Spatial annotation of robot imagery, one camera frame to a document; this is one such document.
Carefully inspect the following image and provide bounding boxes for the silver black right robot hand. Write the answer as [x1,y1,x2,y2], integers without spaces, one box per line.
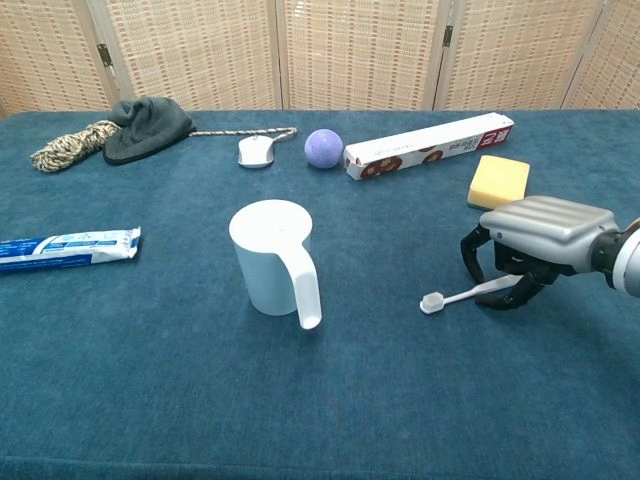
[459,195,624,311]

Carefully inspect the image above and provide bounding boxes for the white toothbrush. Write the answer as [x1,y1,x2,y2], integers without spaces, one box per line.
[419,273,524,315]

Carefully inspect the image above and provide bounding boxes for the blue and white toothpaste tube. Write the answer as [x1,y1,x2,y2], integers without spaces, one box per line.
[0,225,142,274]

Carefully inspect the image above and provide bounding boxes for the yellow sponge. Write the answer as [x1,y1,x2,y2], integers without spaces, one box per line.
[466,154,531,212]

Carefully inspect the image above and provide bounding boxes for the long white wrap box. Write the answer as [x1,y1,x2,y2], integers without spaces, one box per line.
[342,112,516,182]

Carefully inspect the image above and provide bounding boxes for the purple ball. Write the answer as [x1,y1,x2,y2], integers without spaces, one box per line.
[304,128,345,169]

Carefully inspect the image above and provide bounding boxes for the bamboo folding screen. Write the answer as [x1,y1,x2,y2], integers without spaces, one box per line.
[0,0,640,120]

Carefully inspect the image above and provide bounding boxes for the white computer mouse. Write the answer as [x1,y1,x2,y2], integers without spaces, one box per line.
[237,134,277,169]

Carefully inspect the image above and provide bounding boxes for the grey knit hat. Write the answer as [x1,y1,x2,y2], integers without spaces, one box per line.
[102,96,198,167]

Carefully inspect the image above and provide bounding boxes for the blue tablecloth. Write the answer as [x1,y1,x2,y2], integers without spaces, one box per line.
[0,108,640,480]

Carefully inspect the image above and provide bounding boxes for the white cup with handle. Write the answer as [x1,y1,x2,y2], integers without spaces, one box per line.
[228,199,323,331]

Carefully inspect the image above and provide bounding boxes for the beige braided rope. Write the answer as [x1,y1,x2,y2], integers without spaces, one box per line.
[29,119,299,174]

